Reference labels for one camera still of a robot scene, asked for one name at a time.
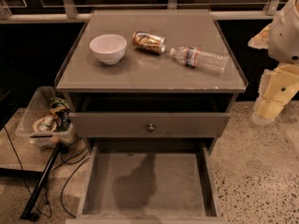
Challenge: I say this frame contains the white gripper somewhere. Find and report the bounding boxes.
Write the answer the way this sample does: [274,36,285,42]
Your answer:
[248,4,299,125]

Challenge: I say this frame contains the clear plastic water bottle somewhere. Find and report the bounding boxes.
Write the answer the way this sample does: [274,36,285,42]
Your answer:
[170,47,229,76]

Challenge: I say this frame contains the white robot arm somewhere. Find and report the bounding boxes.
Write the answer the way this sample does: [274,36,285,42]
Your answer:
[248,0,299,125]

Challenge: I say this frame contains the grey wooden drawer cabinet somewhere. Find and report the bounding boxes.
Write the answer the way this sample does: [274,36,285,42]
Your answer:
[53,8,249,224]

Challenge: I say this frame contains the round brass drawer knob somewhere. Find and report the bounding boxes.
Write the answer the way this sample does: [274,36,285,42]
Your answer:
[148,123,155,133]

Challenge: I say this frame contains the open middle drawer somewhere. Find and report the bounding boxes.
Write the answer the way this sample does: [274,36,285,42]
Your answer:
[65,144,226,224]

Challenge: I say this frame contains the closed upper drawer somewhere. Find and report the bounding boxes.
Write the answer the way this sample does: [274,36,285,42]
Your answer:
[70,112,230,138]

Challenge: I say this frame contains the crushed gold soda can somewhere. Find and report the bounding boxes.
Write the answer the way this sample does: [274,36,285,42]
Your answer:
[132,31,166,54]

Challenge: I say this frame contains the white ceramic bowl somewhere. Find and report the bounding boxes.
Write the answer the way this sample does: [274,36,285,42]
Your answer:
[90,35,127,64]

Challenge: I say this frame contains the clutter items inside bin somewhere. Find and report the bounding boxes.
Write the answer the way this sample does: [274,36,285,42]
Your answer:
[33,96,71,132]

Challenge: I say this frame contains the clear plastic storage bin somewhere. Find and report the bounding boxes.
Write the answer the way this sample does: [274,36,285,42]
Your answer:
[16,86,78,148]

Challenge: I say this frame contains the black metal stand leg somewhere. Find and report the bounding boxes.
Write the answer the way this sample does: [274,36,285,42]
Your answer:
[21,143,63,220]

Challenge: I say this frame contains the black floor cable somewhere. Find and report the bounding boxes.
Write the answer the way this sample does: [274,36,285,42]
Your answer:
[3,126,92,219]

